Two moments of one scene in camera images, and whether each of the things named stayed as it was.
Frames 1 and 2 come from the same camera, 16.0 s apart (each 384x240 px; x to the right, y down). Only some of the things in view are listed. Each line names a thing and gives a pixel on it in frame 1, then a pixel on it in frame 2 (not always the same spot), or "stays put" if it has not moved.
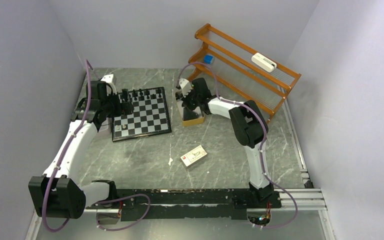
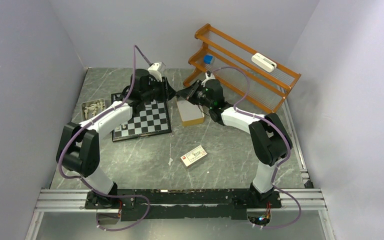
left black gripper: [126, 108] to [164, 87]
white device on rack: [263, 62] stays put
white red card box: [193, 155] stays put
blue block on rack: [207, 59] stays put
